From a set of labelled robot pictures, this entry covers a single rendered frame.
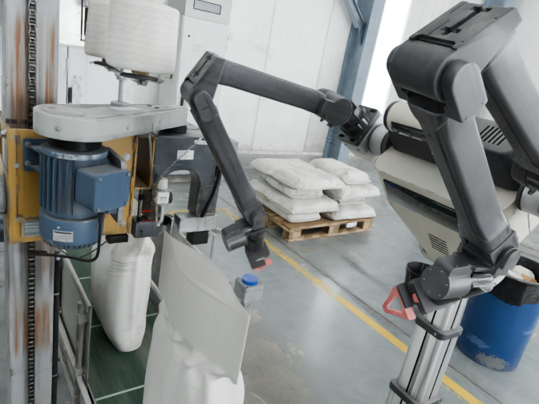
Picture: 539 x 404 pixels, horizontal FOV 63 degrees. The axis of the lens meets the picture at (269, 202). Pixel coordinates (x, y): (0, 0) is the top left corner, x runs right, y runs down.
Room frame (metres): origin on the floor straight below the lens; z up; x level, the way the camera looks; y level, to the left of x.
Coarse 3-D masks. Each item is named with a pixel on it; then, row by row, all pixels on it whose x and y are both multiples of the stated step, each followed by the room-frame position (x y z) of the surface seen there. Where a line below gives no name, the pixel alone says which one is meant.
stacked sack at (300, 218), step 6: (258, 198) 4.34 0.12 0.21; (264, 204) 4.25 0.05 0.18; (270, 204) 4.17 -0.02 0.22; (276, 210) 4.09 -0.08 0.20; (282, 216) 4.00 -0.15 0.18; (288, 216) 3.94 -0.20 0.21; (294, 216) 3.96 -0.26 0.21; (300, 216) 4.00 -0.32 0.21; (306, 216) 4.05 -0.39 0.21; (312, 216) 4.09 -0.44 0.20; (318, 216) 4.15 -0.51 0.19; (294, 222) 3.97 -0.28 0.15; (300, 222) 4.01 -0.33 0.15
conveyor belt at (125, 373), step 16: (80, 256) 2.18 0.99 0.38; (80, 272) 2.02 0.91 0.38; (96, 320) 1.65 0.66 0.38; (96, 336) 1.54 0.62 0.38; (144, 336) 1.60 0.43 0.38; (96, 352) 1.45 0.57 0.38; (112, 352) 1.47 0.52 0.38; (128, 352) 1.48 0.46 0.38; (144, 352) 1.50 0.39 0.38; (96, 368) 1.36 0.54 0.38; (112, 368) 1.38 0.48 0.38; (128, 368) 1.39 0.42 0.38; (144, 368) 1.41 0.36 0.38; (96, 384) 1.28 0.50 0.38; (112, 384) 1.30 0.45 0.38; (128, 384) 1.31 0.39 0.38; (96, 400) 1.21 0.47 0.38; (112, 400) 1.22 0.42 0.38; (128, 400) 1.24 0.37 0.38
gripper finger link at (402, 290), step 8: (400, 288) 0.75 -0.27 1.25; (408, 288) 0.76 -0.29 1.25; (392, 296) 0.76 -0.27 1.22; (400, 296) 0.74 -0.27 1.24; (408, 296) 0.75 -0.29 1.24; (384, 304) 0.79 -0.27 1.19; (408, 304) 0.73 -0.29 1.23; (384, 312) 0.79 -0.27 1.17; (392, 312) 0.77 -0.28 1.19; (400, 312) 0.75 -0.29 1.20; (408, 312) 0.73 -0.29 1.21; (408, 320) 0.72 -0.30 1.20
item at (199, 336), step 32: (192, 256) 1.16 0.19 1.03; (160, 288) 1.23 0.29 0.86; (192, 288) 1.00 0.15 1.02; (224, 288) 1.04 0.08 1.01; (160, 320) 1.13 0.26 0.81; (192, 320) 0.99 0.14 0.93; (224, 320) 0.93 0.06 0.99; (160, 352) 1.08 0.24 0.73; (192, 352) 0.97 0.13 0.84; (224, 352) 0.92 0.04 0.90; (160, 384) 1.05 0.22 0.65; (192, 384) 0.93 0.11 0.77; (224, 384) 0.94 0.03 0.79
